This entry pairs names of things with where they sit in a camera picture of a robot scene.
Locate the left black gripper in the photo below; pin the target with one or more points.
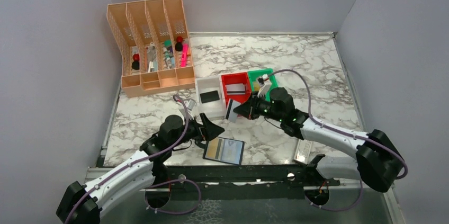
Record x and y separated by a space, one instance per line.
201 130

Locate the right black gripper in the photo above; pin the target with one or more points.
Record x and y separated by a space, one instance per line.
253 109

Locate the silver patterned credit card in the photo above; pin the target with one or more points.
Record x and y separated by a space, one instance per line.
235 89

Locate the black leather card holder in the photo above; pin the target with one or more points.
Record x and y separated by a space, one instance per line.
231 151

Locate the white plastic bin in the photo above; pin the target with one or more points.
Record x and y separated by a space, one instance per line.
213 110

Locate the red plastic bin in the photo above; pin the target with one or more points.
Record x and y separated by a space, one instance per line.
234 78

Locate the green plastic bin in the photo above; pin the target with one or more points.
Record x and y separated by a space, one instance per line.
253 75

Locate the silver card tin box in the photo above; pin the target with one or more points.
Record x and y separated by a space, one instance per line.
302 151

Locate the peach plastic desk organizer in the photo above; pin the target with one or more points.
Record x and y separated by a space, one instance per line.
134 26

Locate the black credit card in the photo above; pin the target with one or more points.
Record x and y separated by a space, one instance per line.
210 96

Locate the pink highlighter pen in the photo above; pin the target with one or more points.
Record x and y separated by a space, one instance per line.
185 55

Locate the red black stamp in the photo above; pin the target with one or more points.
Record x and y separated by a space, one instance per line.
179 43
135 65

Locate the white stapler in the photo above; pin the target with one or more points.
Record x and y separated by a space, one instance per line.
151 58

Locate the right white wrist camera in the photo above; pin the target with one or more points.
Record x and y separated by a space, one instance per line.
264 85

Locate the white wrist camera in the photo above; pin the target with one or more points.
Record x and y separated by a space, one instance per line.
188 108
264 85

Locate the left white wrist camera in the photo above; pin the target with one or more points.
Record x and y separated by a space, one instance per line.
188 108

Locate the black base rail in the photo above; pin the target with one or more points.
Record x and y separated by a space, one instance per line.
244 182

